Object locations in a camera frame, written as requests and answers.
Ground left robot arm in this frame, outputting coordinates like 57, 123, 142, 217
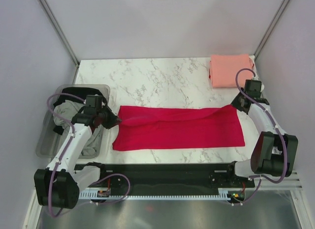
33, 95, 121, 212

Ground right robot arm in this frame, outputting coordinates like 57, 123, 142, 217
225, 80, 298, 187

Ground black t-shirt in bin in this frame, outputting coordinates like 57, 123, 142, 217
53, 86, 103, 135

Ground grey t-shirt in bin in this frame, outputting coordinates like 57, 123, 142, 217
53, 100, 103, 159

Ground folded white t-shirt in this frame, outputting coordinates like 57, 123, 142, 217
249, 55, 265, 92

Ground folded salmon pink t-shirt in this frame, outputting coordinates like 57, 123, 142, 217
210, 54, 253, 88

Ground grey plastic bin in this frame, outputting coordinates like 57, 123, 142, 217
36, 84, 110, 158

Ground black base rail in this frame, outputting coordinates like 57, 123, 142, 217
73, 162, 256, 197

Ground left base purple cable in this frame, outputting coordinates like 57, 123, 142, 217
90, 172, 132, 206

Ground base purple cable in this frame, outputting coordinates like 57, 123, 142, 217
228, 177, 263, 206
90, 172, 132, 206

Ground right aluminium frame post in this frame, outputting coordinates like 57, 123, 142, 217
254, 0, 291, 59

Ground aluminium frame post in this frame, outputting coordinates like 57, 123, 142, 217
254, 0, 291, 59
34, 0, 80, 67

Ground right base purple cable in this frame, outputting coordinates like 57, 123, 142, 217
228, 177, 263, 206

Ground white slotted cable duct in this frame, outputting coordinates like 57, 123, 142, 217
79, 189, 244, 200

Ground left aluminium frame post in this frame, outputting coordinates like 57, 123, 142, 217
34, 0, 80, 67

